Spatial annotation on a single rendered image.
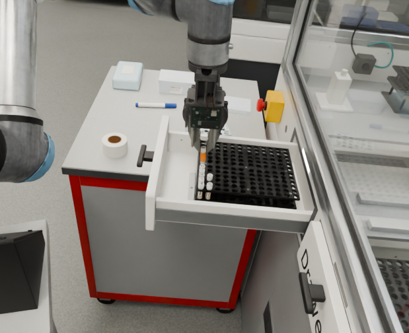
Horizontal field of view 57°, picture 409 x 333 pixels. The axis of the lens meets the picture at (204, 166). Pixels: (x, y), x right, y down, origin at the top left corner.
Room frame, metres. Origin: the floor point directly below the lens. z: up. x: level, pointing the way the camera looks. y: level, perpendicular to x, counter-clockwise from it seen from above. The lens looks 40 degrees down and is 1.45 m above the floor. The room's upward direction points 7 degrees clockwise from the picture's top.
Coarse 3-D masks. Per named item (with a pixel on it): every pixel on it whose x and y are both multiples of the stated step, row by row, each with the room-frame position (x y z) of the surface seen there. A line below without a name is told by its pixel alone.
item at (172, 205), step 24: (168, 144) 0.77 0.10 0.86; (216, 144) 0.78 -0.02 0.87; (264, 144) 0.79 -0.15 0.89; (288, 144) 0.79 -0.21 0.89; (168, 168) 0.70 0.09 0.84; (192, 168) 0.72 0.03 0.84; (168, 192) 0.62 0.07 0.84; (168, 216) 0.53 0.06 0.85; (192, 216) 0.54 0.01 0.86; (216, 216) 0.54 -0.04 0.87; (240, 216) 0.54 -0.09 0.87; (264, 216) 0.55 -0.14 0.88; (288, 216) 0.55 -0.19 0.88
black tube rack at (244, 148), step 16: (224, 144) 0.75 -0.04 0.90; (240, 144) 0.76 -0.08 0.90; (208, 160) 0.68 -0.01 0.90; (224, 160) 0.73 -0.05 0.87; (240, 160) 0.70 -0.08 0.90; (256, 160) 0.70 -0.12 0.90; (272, 160) 0.72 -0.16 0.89; (288, 160) 0.72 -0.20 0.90; (224, 176) 0.64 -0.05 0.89; (240, 176) 0.64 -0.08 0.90; (256, 176) 0.64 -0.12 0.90; (272, 176) 0.65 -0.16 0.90; (288, 176) 0.66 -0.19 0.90; (224, 192) 0.58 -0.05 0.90; (240, 192) 0.58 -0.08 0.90; (256, 192) 0.59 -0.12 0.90; (272, 192) 0.60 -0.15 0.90; (288, 192) 0.60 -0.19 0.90; (288, 208) 0.59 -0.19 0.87
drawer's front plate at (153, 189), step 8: (168, 120) 0.79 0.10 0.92; (160, 128) 0.74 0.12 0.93; (168, 128) 0.80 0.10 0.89; (160, 136) 0.71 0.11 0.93; (160, 144) 0.68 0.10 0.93; (160, 152) 0.65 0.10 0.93; (160, 160) 0.62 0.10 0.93; (152, 168) 0.59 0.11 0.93; (160, 168) 0.61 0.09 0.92; (152, 176) 0.57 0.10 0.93; (160, 176) 0.62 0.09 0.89; (152, 184) 0.54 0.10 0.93; (160, 184) 0.62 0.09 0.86; (152, 192) 0.52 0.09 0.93; (152, 200) 0.52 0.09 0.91; (152, 208) 0.52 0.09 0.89; (152, 216) 0.52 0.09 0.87; (152, 224) 0.52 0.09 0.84
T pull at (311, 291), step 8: (304, 272) 0.39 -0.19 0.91; (304, 280) 0.38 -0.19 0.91; (304, 288) 0.36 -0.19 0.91; (312, 288) 0.37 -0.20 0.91; (320, 288) 0.37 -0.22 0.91; (304, 296) 0.35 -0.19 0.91; (312, 296) 0.35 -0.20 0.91; (320, 296) 0.35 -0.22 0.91; (304, 304) 0.34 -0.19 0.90; (312, 304) 0.34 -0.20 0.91; (312, 312) 0.32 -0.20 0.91
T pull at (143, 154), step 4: (144, 148) 0.68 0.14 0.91; (140, 152) 0.66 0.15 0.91; (144, 152) 0.66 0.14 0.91; (148, 152) 0.67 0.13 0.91; (152, 152) 0.67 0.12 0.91; (140, 156) 0.65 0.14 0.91; (144, 156) 0.65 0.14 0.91; (148, 156) 0.65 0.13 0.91; (152, 156) 0.65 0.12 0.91; (140, 160) 0.63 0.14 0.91; (144, 160) 0.64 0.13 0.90; (148, 160) 0.65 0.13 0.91; (152, 160) 0.65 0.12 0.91; (140, 164) 0.62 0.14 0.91
